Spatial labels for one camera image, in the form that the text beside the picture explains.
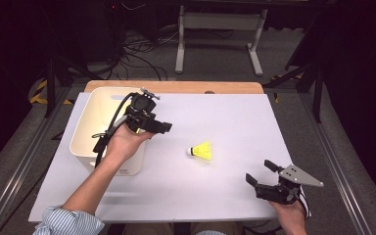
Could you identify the white table sheet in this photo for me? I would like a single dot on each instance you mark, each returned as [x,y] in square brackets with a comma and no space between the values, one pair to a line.
[225,130]

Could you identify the aluminium floor rail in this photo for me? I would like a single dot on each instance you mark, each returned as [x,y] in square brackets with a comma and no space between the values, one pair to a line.
[335,163]
[25,163]

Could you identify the black equipment rack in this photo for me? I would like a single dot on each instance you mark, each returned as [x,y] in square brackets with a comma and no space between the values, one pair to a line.
[133,19]

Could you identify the person's right hand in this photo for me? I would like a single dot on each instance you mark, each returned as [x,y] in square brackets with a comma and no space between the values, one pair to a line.
[292,218]

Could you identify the black tripod stand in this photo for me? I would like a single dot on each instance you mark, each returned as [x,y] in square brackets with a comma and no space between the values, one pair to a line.
[49,88]

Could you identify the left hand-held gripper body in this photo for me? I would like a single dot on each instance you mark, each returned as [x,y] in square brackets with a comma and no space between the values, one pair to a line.
[140,111]

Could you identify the blue striped shirt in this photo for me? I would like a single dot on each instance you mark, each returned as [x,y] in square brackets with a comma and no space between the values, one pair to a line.
[68,223]

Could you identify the white metal stand frame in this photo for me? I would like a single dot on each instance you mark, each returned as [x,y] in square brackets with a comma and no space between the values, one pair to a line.
[222,21]

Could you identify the person's left hand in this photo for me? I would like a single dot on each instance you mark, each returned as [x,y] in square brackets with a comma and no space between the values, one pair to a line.
[124,147]

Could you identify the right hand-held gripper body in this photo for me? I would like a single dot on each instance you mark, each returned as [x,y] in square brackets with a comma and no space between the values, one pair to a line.
[280,194]

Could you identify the white plastic bin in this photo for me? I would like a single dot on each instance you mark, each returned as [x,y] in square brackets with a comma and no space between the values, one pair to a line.
[91,114]

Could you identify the yellow black floor tape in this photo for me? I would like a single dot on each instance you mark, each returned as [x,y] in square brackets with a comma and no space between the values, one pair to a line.
[37,98]

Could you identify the black metal stand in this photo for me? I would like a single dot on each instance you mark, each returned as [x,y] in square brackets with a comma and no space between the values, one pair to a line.
[317,98]

